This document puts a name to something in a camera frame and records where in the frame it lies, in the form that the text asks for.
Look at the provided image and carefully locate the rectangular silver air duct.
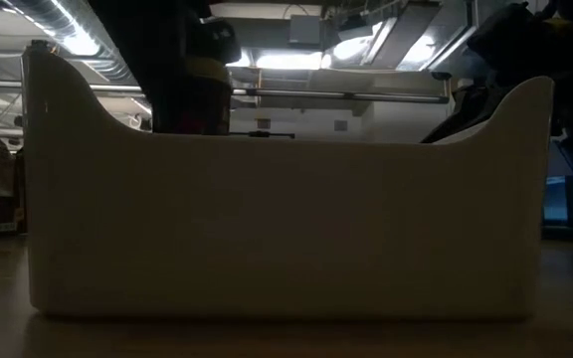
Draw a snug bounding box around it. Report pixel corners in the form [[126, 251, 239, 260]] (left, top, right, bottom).
[[360, 0, 442, 71]]

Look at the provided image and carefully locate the grey ceiling junction box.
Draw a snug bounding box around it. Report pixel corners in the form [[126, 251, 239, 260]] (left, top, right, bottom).
[[288, 14, 323, 46]]

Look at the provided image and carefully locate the long horizontal silver pipe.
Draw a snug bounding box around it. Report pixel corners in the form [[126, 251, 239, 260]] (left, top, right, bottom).
[[0, 79, 450, 104]]

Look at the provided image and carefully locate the white plastic handled bin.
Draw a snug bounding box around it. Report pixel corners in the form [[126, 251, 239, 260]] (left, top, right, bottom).
[[21, 47, 555, 319]]

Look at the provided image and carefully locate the round silver air duct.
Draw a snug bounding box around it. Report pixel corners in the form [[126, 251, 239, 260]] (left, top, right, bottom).
[[5, 0, 141, 86]]

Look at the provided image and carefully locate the yellow-lid brown spice jar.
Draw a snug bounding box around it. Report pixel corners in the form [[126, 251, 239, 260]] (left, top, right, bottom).
[[180, 55, 234, 135]]

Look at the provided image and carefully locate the small black clamp bar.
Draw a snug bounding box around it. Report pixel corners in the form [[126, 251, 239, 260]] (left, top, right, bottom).
[[229, 130, 296, 139]]

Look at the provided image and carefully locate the bright ceiling light panel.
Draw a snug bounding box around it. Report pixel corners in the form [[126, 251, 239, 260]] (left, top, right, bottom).
[[255, 49, 332, 71], [227, 49, 253, 69]]

